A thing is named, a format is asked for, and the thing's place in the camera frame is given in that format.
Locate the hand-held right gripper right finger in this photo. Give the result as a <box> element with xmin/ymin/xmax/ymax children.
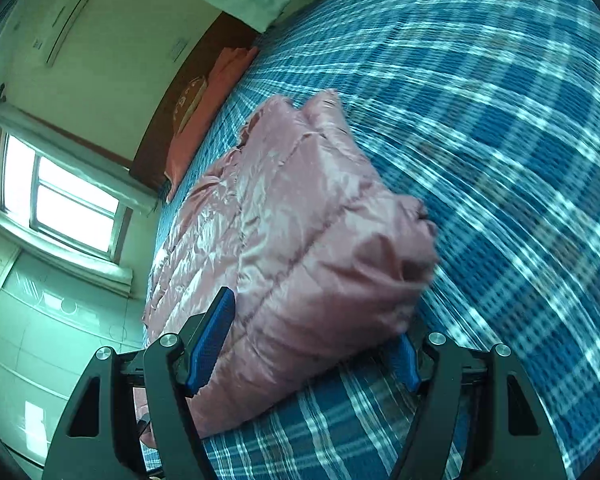
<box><xmin>380</xmin><ymin>331</ymin><xmax>568</xmax><ymax>480</ymax></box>

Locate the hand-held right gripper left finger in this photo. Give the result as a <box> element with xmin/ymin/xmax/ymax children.
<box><xmin>42</xmin><ymin>286</ymin><xmax>237</xmax><ymax>480</ymax></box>

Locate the pink puffer jacket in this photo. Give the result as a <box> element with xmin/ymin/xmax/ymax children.
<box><xmin>139</xmin><ymin>89</ymin><xmax>442</xmax><ymax>450</ymax></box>

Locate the white wardrobe with circle pattern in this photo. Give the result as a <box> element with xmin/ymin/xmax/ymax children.
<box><xmin>0</xmin><ymin>230</ymin><xmax>148</xmax><ymax>466</ymax></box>

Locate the wooden bed headboard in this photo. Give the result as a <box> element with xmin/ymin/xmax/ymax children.
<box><xmin>130</xmin><ymin>10</ymin><xmax>258</xmax><ymax>193</ymax></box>

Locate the brown printed cushion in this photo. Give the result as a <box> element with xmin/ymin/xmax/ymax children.
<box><xmin>171</xmin><ymin>76</ymin><xmax>208</xmax><ymax>133</ymax></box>

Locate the bed with blue plaid sheet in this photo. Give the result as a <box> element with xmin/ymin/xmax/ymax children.
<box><xmin>140</xmin><ymin>0</ymin><xmax>600</xmax><ymax>480</ymax></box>

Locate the red pillow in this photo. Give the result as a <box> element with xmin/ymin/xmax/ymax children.
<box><xmin>164</xmin><ymin>46</ymin><xmax>260</xmax><ymax>203</ymax></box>

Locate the window with white frame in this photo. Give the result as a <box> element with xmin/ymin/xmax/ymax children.
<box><xmin>0</xmin><ymin>122</ymin><xmax>131</xmax><ymax>263</ymax></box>

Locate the white wall air conditioner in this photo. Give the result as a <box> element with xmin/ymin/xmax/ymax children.
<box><xmin>27</xmin><ymin>0</ymin><xmax>106</xmax><ymax>68</ymax></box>

